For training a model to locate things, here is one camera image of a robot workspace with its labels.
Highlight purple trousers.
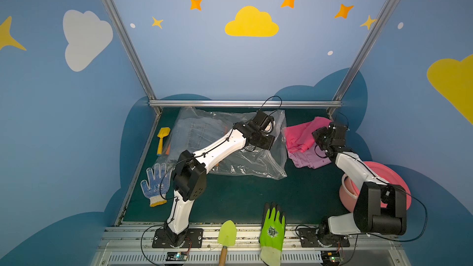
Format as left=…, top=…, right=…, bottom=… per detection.
left=288, top=146, right=331, bottom=169

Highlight pink trousers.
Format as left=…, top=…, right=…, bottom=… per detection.
left=285, top=117, right=331, bottom=154

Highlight clear plastic vacuum bag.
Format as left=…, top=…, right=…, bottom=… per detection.
left=156, top=107, right=288, bottom=180

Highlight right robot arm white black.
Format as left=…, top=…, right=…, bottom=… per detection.
left=312, top=122, right=406, bottom=236

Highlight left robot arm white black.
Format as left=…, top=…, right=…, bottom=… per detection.
left=163, top=116, right=275, bottom=247

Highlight pink bucket with lid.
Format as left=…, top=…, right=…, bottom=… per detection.
left=339, top=161, right=411, bottom=213

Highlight light blue jeans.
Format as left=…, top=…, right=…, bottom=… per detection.
left=177, top=118, right=230, bottom=152

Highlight yellow toy shovel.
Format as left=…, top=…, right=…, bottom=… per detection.
left=156, top=127, right=171, bottom=155

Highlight green garden trowel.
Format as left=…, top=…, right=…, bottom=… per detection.
left=218, top=220, right=237, bottom=266

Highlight green black work glove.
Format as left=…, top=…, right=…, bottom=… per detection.
left=259, top=203, right=286, bottom=266

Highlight blue dotted white glove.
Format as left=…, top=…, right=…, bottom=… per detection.
left=140, top=163, right=171, bottom=207

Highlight right controller board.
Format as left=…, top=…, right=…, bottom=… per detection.
left=321, top=251, right=343, bottom=266

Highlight controller board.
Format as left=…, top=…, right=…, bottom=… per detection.
left=321, top=251, right=343, bottom=266
left=165, top=252, right=188, bottom=262

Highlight left controller board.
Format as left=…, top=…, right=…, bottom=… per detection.
left=165, top=252, right=188, bottom=262

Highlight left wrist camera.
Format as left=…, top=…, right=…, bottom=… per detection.
left=251, top=110, right=275, bottom=134

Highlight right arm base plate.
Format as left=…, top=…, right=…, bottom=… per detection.
left=295, top=226, right=351, bottom=248

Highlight aluminium frame rail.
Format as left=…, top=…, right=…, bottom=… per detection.
left=149, top=100, right=342, bottom=108

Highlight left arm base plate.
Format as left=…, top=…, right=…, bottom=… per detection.
left=152, top=228, right=204, bottom=249

